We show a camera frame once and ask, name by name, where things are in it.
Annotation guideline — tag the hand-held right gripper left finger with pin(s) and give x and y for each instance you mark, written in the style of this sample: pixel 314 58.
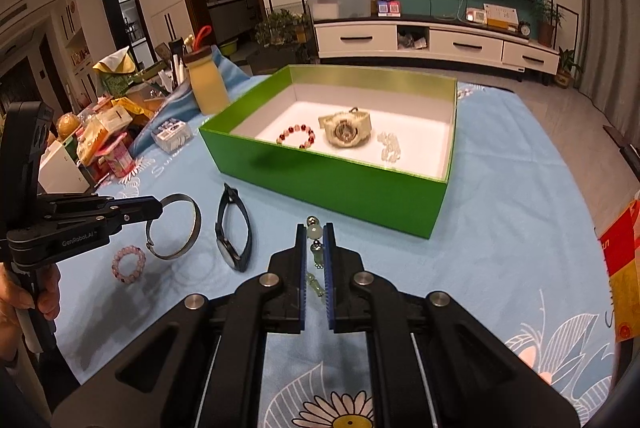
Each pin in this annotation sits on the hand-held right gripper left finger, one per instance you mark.
pixel 301 278

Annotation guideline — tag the cream wristwatch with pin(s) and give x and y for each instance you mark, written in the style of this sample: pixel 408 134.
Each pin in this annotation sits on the cream wristwatch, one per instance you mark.
pixel 345 128

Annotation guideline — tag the yellow bottle with brown lid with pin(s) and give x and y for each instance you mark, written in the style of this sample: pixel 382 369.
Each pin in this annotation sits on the yellow bottle with brown lid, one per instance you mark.
pixel 207 83

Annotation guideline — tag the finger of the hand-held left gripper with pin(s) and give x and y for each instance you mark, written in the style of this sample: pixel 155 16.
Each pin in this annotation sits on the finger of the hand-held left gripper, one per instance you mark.
pixel 100 204
pixel 125 220

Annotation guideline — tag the green cardboard box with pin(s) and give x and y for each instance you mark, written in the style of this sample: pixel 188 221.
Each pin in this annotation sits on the green cardboard box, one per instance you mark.
pixel 325 188

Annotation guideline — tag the silver bangle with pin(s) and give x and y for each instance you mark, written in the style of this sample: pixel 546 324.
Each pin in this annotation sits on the silver bangle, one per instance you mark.
pixel 172 254

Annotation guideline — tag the white tv cabinet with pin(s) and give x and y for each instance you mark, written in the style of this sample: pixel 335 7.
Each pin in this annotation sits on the white tv cabinet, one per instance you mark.
pixel 360 41

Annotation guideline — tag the white cardboard box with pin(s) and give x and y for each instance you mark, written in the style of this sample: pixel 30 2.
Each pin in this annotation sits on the white cardboard box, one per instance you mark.
pixel 62 171

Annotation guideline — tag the yellow cloth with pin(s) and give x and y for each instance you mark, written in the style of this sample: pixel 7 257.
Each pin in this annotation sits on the yellow cloth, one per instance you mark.
pixel 115 63

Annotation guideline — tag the orange fruit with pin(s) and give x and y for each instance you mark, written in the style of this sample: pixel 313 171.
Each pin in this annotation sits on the orange fruit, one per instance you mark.
pixel 67 126

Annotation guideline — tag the black wristwatch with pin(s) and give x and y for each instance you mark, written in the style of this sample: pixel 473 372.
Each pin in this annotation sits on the black wristwatch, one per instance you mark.
pixel 230 253

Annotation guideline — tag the tall potted plant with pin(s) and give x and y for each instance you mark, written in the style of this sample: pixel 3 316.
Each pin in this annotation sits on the tall potted plant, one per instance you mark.
pixel 546 21

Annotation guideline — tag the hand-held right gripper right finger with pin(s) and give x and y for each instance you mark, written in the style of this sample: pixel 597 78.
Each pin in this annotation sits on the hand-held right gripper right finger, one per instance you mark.
pixel 328 278

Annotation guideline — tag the red and yellow shopping bag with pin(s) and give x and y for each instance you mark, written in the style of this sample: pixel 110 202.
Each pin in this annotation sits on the red and yellow shopping bag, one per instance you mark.
pixel 622 268

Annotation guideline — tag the small alarm clock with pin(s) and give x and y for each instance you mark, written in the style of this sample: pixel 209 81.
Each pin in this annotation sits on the small alarm clock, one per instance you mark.
pixel 524 29

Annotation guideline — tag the person's left hand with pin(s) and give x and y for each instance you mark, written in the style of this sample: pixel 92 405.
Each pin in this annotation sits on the person's left hand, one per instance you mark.
pixel 50 293

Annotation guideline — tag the blue floral tablecloth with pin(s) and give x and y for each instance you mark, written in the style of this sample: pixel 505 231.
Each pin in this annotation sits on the blue floral tablecloth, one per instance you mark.
pixel 500 218

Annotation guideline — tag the pink yogurt cup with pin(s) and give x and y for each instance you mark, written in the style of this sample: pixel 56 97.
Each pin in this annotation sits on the pink yogurt cup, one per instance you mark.
pixel 121 163

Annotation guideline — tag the small potted plant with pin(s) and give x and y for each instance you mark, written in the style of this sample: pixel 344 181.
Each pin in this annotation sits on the small potted plant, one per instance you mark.
pixel 567 68

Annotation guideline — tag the bushy potted plant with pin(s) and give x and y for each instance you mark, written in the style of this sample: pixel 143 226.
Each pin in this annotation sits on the bushy potted plant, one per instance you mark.
pixel 280 28

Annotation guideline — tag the translucent storage box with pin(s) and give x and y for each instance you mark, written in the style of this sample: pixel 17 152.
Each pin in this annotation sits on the translucent storage box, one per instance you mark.
pixel 340 3

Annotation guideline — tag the yellow snack bag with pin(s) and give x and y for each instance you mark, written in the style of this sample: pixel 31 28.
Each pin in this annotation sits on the yellow snack bag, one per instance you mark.
pixel 95 136

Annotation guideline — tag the clear plastic box black label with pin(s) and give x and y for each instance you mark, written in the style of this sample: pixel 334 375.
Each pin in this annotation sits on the clear plastic box black label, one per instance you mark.
pixel 172 136

